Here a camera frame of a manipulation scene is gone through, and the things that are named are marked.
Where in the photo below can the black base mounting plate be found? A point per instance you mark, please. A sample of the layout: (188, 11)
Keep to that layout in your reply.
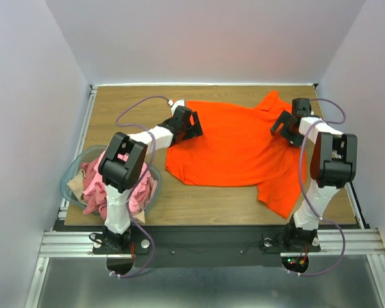
(200, 246)

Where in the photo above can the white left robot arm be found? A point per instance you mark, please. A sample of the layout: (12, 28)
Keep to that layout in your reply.
(121, 169)

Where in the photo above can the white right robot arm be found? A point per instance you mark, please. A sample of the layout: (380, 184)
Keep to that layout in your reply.
(333, 165)

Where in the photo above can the pink t shirt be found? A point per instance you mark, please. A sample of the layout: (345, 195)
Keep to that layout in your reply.
(93, 166)

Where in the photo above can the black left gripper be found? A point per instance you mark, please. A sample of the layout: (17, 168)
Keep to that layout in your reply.
(194, 130)

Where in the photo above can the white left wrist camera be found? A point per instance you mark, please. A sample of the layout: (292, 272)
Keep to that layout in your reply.
(174, 104)

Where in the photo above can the orange t shirt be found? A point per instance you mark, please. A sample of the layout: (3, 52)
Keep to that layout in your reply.
(237, 149)

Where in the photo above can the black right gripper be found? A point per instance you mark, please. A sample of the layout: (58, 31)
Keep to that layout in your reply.
(285, 125)

